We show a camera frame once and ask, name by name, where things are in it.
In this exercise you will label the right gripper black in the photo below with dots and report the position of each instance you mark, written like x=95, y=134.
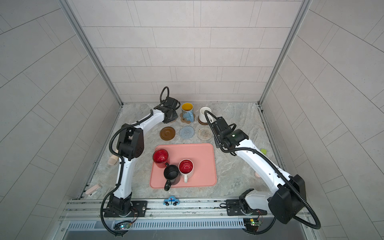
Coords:
x=216, y=138

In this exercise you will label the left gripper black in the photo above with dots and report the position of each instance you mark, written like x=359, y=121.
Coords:
x=175, y=116

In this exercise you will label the yellow inside mug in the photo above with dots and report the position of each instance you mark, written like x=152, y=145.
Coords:
x=187, y=112

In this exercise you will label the multicolour woven round coaster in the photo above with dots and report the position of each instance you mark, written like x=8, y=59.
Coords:
x=205, y=134

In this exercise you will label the paw shaped cork coaster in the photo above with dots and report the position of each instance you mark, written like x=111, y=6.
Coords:
x=183, y=120

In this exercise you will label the dark brown wooden coaster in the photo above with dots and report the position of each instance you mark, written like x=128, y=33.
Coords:
x=167, y=133

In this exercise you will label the grey-blue woven round coaster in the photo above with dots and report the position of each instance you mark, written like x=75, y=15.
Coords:
x=187, y=132

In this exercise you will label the white mug red inside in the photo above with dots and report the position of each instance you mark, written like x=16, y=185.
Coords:
x=186, y=168

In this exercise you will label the black mug front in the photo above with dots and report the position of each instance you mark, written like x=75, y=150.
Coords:
x=172, y=176

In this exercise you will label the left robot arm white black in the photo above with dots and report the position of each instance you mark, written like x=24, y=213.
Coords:
x=128, y=144

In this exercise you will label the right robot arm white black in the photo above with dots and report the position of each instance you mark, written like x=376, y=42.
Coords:
x=287, y=197

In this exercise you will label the pink rectangular tray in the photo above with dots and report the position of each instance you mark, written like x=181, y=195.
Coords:
x=202, y=155

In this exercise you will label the wooden rolling pin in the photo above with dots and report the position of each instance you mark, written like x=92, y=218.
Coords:
x=113, y=160

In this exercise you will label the blue toy car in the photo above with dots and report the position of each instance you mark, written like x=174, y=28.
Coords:
x=171, y=201

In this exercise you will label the ventilation grille strip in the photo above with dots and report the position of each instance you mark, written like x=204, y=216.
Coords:
x=164, y=224

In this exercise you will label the right circuit board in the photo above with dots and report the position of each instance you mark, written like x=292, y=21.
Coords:
x=251, y=225

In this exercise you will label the circuit board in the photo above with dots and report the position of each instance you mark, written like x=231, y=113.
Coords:
x=122, y=226
x=251, y=225

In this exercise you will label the pink eraser block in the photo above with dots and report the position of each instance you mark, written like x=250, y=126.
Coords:
x=92, y=189

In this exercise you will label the left circuit board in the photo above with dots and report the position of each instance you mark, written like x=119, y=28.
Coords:
x=122, y=226

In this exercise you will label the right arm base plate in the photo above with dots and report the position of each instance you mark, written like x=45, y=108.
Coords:
x=234, y=207

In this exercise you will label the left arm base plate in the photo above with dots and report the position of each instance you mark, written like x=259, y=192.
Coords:
x=138, y=208

